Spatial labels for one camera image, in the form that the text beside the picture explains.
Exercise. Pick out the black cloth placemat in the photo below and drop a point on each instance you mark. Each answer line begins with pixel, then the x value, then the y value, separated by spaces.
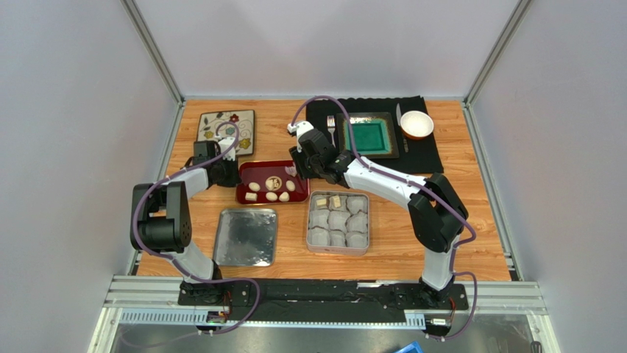
pixel 416 156

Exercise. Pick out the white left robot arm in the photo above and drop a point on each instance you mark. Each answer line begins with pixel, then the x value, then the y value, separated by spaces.
pixel 161 218

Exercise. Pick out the silver fork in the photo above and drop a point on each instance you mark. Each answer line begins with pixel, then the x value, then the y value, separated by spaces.
pixel 331 128

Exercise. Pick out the blue plastic object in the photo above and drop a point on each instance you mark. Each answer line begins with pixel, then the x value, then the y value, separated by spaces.
pixel 413 347

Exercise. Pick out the pink handled metal tongs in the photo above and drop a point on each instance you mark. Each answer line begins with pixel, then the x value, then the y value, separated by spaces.
pixel 291 170

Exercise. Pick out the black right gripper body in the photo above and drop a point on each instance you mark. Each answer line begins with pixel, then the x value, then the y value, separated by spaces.
pixel 301 163

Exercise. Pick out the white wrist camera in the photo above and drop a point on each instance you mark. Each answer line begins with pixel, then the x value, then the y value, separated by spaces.
pixel 298 129
pixel 228 148

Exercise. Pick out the white heart chocolate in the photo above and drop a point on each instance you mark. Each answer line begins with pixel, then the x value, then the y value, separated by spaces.
pixel 273 183
pixel 284 197

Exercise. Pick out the red lacquer tray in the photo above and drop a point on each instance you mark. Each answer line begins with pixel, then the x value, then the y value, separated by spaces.
pixel 261 170

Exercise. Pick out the floral square plate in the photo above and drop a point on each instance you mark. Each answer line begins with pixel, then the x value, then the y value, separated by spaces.
pixel 225 124

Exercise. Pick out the silver tin lid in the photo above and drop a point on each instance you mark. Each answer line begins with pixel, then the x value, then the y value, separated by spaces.
pixel 246 237

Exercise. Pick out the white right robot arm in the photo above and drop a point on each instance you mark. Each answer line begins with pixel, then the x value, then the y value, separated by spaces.
pixel 437 214

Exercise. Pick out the white orange bowl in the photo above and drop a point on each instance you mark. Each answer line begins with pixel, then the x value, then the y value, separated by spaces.
pixel 416 125

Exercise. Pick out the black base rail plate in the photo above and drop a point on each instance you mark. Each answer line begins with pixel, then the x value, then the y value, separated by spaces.
pixel 320 300

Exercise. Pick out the pink metal tin box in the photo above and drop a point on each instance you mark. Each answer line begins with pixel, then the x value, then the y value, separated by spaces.
pixel 345 231

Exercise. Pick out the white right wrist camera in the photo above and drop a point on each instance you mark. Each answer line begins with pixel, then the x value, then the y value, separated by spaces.
pixel 298 129

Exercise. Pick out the green square plate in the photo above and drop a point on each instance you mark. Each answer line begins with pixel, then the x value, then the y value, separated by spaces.
pixel 375 135

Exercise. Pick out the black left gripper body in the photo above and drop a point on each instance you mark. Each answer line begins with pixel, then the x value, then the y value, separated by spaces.
pixel 226 173

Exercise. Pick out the white oval chocolate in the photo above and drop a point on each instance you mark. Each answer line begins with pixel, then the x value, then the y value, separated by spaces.
pixel 271 196
pixel 253 186
pixel 290 186

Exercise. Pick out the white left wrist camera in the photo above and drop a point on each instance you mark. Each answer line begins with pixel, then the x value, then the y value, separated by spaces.
pixel 228 148

